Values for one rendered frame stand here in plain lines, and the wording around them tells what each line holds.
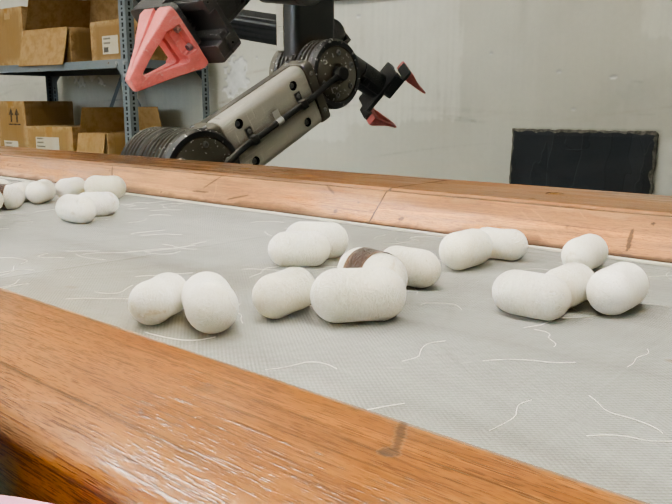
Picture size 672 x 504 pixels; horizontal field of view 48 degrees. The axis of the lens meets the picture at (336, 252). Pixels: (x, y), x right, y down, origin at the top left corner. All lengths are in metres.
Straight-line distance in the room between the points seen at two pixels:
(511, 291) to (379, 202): 0.25
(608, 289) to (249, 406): 0.19
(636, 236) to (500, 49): 2.13
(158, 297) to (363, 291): 0.08
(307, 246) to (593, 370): 0.18
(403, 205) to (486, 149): 2.05
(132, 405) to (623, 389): 0.15
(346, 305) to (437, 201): 0.25
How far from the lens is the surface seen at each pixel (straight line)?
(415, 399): 0.23
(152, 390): 0.17
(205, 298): 0.28
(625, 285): 0.32
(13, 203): 0.67
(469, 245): 0.39
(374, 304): 0.29
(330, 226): 0.41
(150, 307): 0.29
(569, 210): 0.48
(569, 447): 0.20
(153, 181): 0.74
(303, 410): 0.15
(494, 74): 2.57
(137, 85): 0.75
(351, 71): 1.22
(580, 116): 2.47
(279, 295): 0.29
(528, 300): 0.31
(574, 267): 0.33
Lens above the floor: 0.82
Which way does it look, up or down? 11 degrees down
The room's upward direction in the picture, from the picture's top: straight up
